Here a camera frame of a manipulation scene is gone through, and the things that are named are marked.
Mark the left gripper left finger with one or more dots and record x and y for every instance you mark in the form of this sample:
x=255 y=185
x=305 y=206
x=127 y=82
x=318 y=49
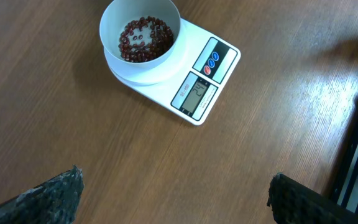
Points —
x=54 y=201

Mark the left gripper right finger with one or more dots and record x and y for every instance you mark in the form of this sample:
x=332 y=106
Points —
x=293 y=203

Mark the white digital kitchen scale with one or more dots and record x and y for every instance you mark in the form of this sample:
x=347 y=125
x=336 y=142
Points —
x=189 y=82

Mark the white round bowl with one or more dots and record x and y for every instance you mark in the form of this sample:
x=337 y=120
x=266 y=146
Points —
x=120 y=12

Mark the red beans in bowl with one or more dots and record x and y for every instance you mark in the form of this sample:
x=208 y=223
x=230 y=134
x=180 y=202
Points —
x=145 y=39

